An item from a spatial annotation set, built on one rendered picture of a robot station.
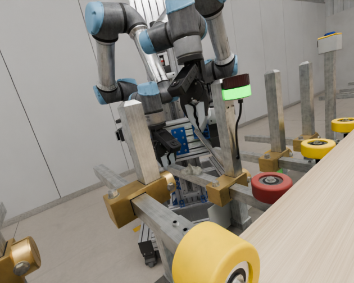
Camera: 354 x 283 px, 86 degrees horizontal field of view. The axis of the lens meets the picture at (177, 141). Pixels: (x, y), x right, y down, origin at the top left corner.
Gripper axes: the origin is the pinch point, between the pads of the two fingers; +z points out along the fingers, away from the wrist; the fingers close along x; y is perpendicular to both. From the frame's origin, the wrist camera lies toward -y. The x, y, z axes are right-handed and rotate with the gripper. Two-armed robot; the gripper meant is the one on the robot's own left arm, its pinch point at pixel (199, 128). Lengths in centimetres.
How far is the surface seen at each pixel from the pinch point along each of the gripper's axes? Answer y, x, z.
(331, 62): 69, -35, -9
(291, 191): -11.2, -23.5, 10.9
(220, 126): -1.7, -7.3, -0.7
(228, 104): -1.2, -10.2, -5.9
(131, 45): 191, 196, -94
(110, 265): 5, 99, 101
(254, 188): -11.6, -16.8, 10.9
